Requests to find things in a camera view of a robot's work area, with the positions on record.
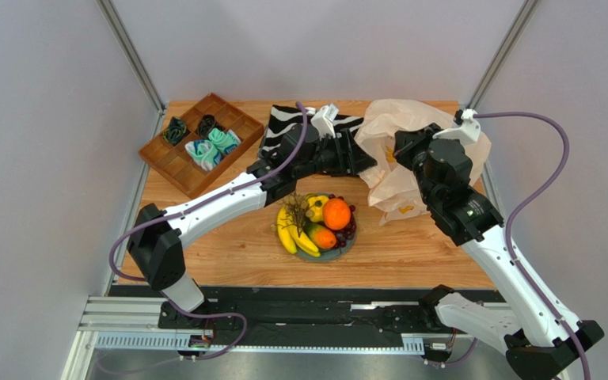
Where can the zebra striped towel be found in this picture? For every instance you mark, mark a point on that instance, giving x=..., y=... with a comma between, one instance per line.
x=282, y=118

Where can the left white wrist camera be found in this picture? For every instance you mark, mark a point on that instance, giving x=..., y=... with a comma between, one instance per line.
x=322, y=120

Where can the teal rolled socks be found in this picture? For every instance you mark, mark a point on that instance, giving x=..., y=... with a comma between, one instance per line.
x=208, y=153

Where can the green orange mango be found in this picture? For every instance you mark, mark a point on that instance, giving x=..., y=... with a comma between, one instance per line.
x=320, y=235

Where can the black rolled sock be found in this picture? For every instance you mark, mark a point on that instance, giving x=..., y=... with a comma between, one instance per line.
x=206, y=125

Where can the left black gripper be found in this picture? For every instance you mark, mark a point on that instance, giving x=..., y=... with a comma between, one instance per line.
x=352, y=162

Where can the yellow bell pepper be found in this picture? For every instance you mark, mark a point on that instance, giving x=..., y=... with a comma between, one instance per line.
x=315, y=204

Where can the orange fruit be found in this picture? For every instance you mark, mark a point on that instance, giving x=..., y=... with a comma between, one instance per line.
x=336, y=214

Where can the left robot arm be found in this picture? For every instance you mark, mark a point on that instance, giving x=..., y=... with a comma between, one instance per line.
x=160, y=236

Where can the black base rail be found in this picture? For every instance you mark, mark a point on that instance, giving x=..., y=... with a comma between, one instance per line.
x=311, y=317

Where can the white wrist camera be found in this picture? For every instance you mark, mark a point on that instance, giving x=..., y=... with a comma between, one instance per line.
x=466, y=129
x=322, y=120

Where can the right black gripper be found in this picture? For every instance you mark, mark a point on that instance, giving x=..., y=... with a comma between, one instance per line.
x=404, y=146

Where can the dried longan bunch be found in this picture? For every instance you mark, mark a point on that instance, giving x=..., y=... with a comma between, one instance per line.
x=296, y=207

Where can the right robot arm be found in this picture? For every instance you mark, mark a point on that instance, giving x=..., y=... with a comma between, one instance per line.
x=541, y=337

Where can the dark rolled sock left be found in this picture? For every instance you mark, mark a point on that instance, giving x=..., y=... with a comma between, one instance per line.
x=175, y=132

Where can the grey round plate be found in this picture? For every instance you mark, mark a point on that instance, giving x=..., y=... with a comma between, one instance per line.
x=329, y=254

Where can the translucent plastic bag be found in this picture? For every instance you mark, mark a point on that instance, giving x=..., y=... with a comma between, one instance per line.
x=392, y=188

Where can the red grape bunch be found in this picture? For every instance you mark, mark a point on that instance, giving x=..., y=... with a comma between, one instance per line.
x=348, y=232

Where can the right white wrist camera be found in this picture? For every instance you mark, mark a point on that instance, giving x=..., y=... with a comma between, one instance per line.
x=466, y=129

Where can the yellow banana bunch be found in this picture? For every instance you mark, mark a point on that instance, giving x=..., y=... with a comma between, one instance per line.
x=291, y=238

